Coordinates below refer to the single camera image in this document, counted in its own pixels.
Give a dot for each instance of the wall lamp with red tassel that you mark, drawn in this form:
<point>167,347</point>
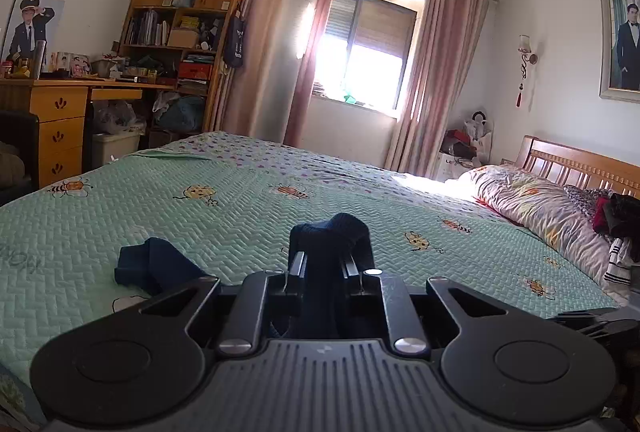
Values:
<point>525,56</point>

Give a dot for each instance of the white storage bin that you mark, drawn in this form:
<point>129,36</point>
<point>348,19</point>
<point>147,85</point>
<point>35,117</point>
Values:
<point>115,149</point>

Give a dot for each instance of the green bee print quilt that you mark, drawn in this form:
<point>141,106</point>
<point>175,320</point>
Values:
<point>225,222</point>

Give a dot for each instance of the navy blue knit sweater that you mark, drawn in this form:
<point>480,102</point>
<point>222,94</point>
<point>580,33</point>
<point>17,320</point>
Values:
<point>327,242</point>

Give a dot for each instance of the silver thermos bottle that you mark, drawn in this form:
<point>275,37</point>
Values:
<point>40,59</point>

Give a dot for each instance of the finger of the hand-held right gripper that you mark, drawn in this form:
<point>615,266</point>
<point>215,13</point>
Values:
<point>587,321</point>

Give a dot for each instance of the wooden bed headboard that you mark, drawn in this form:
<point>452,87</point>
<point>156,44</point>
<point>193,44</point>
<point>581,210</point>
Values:
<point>575,164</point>

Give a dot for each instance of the dark red clothes pile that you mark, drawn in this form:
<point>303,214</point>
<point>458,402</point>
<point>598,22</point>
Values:
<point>620,217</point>

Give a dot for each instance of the black white patterned cloth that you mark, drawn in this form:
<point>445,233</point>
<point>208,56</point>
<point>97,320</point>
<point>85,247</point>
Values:
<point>585,199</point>

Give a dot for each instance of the framed portrait picture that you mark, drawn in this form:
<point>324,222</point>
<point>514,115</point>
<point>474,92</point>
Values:
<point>625,41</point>

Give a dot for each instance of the white striped cloth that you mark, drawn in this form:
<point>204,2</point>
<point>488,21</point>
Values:
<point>622,262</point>

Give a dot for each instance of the wooden desk with drawers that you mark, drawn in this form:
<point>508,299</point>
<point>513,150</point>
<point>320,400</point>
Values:
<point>55,111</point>

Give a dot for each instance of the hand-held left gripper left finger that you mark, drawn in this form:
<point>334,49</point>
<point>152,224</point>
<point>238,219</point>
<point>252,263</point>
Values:
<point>300,268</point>

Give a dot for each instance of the uniformed child wall poster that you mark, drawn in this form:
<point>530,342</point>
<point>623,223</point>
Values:
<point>30,29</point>

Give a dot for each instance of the black chair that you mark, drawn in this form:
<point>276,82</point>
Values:
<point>17,146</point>

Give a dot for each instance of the navy hanging bag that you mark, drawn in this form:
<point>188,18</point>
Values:
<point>234,41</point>

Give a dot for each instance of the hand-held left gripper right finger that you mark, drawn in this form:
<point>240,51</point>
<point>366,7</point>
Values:
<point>348,269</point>

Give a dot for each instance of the blue plastic bag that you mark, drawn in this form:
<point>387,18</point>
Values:
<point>182,114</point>

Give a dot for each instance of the wooden bookshelf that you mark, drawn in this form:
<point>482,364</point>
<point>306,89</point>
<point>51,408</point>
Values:
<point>190,26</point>

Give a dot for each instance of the floral pink duvet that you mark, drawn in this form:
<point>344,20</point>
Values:
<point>530,197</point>

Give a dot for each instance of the pile of shopping bags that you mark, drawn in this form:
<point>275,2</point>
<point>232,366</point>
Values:
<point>465,146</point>

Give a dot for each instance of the clear plastic bag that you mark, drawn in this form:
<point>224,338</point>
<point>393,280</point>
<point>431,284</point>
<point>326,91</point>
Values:
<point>117,116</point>

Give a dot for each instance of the window with dark frame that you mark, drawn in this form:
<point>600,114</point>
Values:
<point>370,46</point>

